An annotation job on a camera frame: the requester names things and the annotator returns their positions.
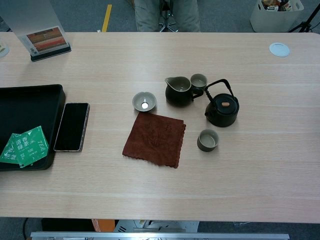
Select black teapot with handle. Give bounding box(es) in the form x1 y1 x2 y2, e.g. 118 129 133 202
204 78 240 128

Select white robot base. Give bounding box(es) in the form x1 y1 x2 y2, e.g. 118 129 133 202
113 219 200 233

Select grey-green teacup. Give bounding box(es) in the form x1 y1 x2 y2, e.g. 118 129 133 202
190 73 208 91
196 128 220 152

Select brown tea cloth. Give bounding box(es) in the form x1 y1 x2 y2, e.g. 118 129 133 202
122 112 187 169

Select black pitcher with spout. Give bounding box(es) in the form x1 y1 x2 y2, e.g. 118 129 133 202
164 76 205 108

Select flower-shaped grey-green bowl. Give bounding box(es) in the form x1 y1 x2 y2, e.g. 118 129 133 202
131 91 158 113

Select black smartphone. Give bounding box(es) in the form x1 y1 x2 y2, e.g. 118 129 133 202
53 102 91 153

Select metal chair base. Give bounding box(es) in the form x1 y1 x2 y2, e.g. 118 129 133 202
157 0 179 33

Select seated person in khaki trousers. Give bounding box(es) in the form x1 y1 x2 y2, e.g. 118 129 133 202
133 0 201 33

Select orange object under table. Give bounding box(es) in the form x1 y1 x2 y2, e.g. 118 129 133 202
91 218 116 232

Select green tea packet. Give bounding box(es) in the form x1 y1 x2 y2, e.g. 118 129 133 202
11 125 49 169
0 133 22 165

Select black plastic tray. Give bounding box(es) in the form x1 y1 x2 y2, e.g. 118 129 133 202
0 83 67 172

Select acrylic sign with black base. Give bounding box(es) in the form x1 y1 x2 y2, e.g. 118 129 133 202
0 0 72 63

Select black box under table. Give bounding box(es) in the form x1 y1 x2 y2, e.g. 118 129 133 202
41 218 97 232

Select white storage bin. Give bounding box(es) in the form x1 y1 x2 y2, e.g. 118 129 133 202
249 0 305 33

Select white round dish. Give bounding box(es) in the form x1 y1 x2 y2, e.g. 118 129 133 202
0 39 10 59

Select black tripod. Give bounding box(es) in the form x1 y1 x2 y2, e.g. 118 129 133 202
287 0 320 33

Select aluminium rail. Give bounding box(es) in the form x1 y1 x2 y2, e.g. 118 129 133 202
30 231 290 240

